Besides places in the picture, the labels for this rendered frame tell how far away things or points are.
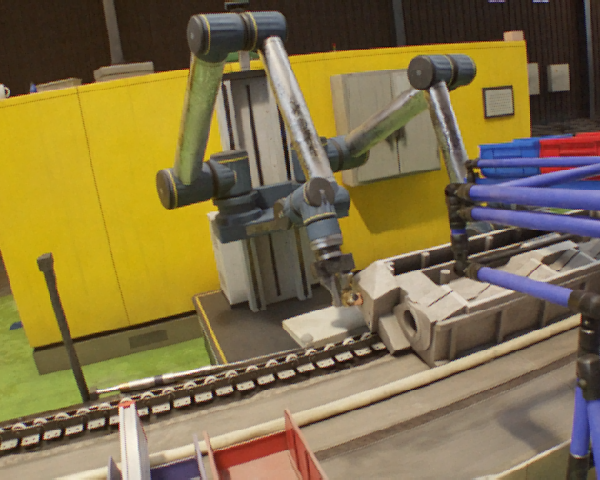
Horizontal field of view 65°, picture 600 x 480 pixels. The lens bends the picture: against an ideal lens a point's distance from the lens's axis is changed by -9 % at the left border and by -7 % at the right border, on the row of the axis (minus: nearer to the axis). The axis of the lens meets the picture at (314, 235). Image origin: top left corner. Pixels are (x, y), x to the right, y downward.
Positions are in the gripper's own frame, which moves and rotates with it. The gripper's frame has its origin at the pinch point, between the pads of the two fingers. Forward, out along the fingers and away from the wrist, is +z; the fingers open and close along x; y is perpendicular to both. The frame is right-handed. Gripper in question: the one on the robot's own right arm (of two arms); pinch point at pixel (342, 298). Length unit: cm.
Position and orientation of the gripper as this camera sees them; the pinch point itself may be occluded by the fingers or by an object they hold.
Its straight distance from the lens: 159.2
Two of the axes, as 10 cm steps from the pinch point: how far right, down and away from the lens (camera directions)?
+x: 9.3, -2.0, 2.9
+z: 2.6, 9.5, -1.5
